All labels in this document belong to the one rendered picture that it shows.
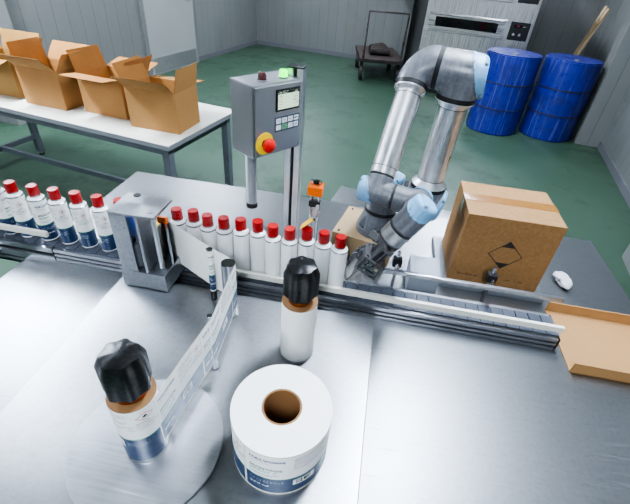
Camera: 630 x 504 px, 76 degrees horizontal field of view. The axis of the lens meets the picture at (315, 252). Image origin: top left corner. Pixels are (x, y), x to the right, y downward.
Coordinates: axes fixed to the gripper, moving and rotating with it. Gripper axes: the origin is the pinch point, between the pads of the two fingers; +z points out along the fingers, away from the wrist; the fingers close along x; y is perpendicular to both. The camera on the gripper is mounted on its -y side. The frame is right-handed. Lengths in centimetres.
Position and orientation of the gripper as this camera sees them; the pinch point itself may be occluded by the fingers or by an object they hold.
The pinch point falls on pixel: (348, 275)
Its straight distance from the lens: 127.6
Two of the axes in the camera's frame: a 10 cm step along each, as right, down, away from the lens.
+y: -1.8, 5.8, -8.0
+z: -5.5, 6.1, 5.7
